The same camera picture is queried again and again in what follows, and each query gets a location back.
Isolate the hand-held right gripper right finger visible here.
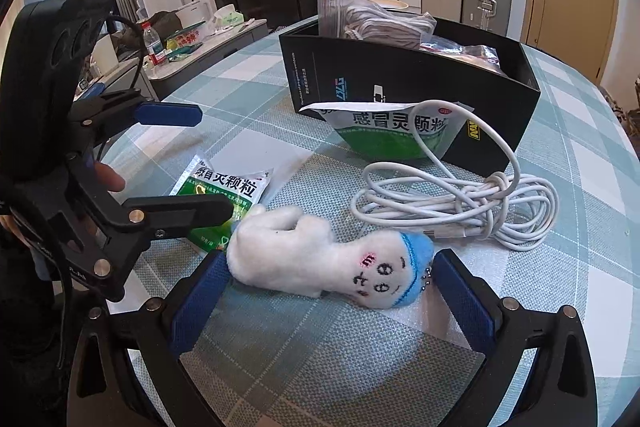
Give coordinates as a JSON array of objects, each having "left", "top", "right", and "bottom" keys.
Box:
[{"left": 432, "top": 249, "right": 598, "bottom": 427}]

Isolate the red clear glue packet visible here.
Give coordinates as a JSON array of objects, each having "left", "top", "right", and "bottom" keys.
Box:
[{"left": 420, "top": 34, "right": 503, "bottom": 68}]

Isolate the green white tissue box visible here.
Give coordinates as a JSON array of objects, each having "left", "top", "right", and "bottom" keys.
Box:
[{"left": 212, "top": 6, "right": 246, "bottom": 28}]

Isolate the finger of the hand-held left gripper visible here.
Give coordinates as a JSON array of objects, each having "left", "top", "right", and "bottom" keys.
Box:
[
  {"left": 75, "top": 89, "right": 203, "bottom": 142},
  {"left": 107, "top": 196, "right": 236, "bottom": 249}
]

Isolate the white electric kettle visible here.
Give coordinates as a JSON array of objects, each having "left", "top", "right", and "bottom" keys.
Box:
[{"left": 187, "top": 0, "right": 216, "bottom": 25}]

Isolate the black cardboard box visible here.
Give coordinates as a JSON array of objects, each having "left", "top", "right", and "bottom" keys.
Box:
[{"left": 278, "top": 17, "right": 541, "bottom": 178}]

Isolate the white charging cable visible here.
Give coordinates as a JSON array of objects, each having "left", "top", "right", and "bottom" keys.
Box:
[{"left": 350, "top": 99, "right": 561, "bottom": 253}]

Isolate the green white medicine sachet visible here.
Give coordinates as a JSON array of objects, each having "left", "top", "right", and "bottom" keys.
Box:
[
  {"left": 298, "top": 101, "right": 463, "bottom": 162},
  {"left": 169, "top": 154, "right": 275, "bottom": 258}
]

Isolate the white plush toy blue cap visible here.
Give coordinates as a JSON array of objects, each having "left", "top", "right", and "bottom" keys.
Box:
[{"left": 227, "top": 204, "right": 436, "bottom": 310}]

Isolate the person's left hand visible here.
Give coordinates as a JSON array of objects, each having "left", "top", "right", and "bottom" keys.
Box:
[{"left": 92, "top": 161, "right": 126, "bottom": 194}]

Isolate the grey side cabinet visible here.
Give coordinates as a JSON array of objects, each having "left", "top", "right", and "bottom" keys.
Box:
[{"left": 75, "top": 19, "right": 271, "bottom": 102}]

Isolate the plastic bottle red label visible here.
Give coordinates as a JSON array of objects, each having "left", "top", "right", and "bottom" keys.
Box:
[{"left": 144, "top": 19, "right": 168, "bottom": 66}]

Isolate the red printed snack bag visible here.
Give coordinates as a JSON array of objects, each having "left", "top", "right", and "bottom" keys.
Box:
[{"left": 167, "top": 23, "right": 208, "bottom": 52}]

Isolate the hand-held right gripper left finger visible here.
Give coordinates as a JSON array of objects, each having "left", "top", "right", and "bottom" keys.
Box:
[{"left": 67, "top": 252, "right": 233, "bottom": 427}]

